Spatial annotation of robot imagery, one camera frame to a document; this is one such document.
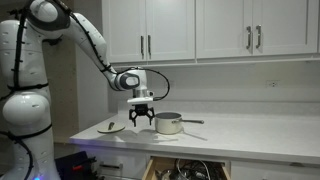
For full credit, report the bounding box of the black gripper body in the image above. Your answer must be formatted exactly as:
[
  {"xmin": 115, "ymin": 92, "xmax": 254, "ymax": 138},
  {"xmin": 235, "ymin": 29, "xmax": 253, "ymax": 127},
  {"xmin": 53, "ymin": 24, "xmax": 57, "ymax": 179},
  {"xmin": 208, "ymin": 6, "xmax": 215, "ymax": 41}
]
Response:
[{"xmin": 133, "ymin": 104, "xmax": 151, "ymax": 117}]

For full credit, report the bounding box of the wooden drawer with cables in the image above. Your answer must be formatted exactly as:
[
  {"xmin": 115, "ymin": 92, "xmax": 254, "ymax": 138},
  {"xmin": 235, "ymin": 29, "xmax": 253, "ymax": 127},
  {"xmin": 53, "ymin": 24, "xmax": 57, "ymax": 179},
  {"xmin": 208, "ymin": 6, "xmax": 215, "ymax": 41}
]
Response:
[{"xmin": 142, "ymin": 157, "xmax": 231, "ymax": 180}]

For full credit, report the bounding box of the white cupboard door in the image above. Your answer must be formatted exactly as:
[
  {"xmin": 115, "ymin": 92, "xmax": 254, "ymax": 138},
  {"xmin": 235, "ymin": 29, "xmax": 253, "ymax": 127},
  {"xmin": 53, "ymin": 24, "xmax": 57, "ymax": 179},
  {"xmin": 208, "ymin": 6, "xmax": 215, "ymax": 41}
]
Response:
[
  {"xmin": 195, "ymin": 0, "xmax": 252, "ymax": 58},
  {"xmin": 146, "ymin": 0, "xmax": 195, "ymax": 61},
  {"xmin": 102, "ymin": 0, "xmax": 145, "ymax": 63},
  {"xmin": 252, "ymin": 0, "xmax": 319, "ymax": 55}
]

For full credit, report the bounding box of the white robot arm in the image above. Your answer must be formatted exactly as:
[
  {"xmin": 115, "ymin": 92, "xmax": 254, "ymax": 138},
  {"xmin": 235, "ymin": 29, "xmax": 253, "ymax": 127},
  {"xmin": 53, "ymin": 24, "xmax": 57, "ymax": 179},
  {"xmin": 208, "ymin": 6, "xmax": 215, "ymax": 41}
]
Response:
[{"xmin": 0, "ymin": 0, "xmax": 153, "ymax": 180}]

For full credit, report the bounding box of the cream pot lid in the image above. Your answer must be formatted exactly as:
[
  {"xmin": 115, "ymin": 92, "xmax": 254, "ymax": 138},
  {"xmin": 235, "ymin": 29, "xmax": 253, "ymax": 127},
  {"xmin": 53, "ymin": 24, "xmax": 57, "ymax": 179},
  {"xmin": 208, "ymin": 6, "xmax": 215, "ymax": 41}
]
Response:
[{"xmin": 97, "ymin": 122, "xmax": 125, "ymax": 134}]

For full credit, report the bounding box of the white drawer front left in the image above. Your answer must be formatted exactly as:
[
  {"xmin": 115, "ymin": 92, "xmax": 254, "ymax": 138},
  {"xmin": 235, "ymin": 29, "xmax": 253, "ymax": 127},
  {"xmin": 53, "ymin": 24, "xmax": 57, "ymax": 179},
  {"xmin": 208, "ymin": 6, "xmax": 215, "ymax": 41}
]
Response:
[{"xmin": 86, "ymin": 148, "xmax": 148, "ymax": 180}]

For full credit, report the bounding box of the black red tool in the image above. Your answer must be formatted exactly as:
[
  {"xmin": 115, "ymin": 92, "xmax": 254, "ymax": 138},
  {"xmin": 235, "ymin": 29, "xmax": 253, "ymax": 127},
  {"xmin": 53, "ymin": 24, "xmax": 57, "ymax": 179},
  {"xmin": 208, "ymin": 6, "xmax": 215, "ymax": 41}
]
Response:
[{"xmin": 55, "ymin": 151, "xmax": 99, "ymax": 180}]

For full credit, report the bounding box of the white wall outlet right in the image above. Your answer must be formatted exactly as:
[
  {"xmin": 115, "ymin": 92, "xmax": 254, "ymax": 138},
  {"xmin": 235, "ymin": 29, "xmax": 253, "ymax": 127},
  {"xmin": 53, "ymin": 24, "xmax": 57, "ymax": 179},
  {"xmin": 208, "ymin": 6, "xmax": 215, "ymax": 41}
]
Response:
[{"xmin": 266, "ymin": 80, "xmax": 280, "ymax": 88}]

